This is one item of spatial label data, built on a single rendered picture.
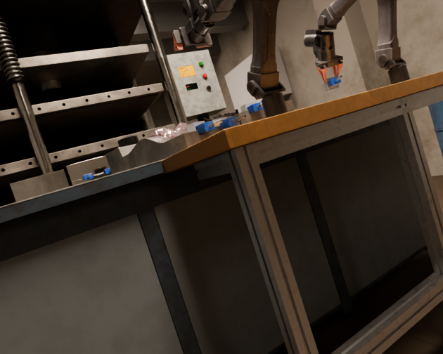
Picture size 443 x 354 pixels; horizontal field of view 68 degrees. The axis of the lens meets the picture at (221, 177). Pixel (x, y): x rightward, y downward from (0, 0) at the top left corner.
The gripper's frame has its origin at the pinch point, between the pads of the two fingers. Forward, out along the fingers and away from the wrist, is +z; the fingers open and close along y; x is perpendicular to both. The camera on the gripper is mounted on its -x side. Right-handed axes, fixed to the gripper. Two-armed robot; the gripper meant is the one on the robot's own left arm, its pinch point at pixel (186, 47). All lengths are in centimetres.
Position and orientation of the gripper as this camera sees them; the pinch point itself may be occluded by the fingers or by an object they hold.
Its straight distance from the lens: 136.0
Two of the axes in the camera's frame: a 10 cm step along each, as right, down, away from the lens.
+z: -4.5, 1.2, 8.8
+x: 3.1, 9.5, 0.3
